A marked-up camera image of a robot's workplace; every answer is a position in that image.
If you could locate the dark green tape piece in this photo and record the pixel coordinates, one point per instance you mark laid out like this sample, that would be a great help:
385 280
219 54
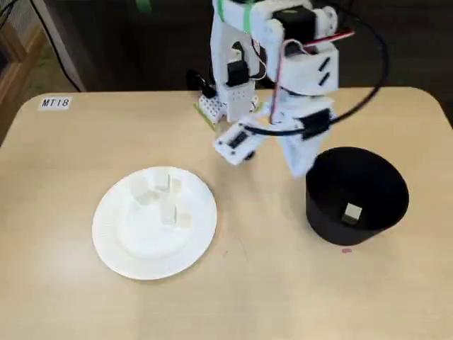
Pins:
145 4

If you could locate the black table clamp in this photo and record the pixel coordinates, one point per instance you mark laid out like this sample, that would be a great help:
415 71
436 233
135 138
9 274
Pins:
198 81

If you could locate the short yellow-green tape strip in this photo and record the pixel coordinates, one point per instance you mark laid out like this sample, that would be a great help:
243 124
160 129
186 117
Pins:
263 110

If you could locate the grey slanted pole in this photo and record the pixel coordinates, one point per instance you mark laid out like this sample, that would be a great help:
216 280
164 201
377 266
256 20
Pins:
63 53

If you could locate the long yellow-green tape strip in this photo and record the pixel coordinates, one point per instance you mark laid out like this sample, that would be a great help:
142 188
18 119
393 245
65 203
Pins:
203 114

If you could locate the white cube block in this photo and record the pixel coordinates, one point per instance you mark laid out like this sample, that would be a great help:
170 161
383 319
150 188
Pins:
137 186
352 212
161 180
168 212

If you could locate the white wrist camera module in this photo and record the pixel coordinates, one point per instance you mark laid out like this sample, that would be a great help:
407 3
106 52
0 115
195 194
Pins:
235 143

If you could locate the wooden frame furniture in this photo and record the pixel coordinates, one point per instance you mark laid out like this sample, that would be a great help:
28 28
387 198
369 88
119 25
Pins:
12 88

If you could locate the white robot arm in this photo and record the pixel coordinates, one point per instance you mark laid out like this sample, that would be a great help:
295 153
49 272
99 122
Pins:
221 53

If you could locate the white MT18 label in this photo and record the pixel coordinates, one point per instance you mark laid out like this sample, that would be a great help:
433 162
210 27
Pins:
55 103

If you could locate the black round pot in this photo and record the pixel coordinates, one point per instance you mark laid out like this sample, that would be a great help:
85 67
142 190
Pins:
325 212

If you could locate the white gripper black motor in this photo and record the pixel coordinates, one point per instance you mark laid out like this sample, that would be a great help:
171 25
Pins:
303 144

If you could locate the white paper plate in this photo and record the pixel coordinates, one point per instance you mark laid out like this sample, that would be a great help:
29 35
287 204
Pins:
159 255

